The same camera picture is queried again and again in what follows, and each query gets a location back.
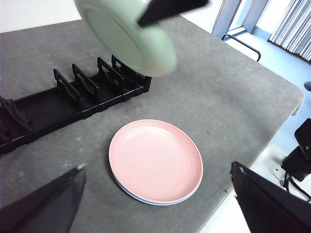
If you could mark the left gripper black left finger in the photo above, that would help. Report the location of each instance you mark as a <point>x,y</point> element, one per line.
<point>43,208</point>

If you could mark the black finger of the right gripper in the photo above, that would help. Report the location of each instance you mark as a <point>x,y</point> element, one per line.
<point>170,8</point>

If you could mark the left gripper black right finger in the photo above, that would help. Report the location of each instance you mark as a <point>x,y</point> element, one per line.
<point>272,208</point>

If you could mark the green plate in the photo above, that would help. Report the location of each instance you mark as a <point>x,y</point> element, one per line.
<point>121,36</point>

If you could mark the blue plate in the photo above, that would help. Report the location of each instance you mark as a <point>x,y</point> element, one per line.
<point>155,204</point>

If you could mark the pink plate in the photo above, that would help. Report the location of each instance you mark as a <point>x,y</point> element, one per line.
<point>155,160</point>

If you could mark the black plastic plate rack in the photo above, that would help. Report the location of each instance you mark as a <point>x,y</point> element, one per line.
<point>60,111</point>

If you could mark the white stand base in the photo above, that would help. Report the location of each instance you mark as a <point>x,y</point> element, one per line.
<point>269,157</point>

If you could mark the white pleated curtain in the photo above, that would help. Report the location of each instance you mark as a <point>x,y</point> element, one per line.
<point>294,29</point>

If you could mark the dark grey object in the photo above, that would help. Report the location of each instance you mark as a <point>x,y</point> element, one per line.
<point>308,86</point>

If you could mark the black camera on stand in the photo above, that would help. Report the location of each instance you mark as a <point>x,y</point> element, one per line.
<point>298,157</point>

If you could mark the grey window frame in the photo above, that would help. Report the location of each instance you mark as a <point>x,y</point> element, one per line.
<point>257,14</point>

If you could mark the black metal tube frame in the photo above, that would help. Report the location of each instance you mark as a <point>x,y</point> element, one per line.
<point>252,49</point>

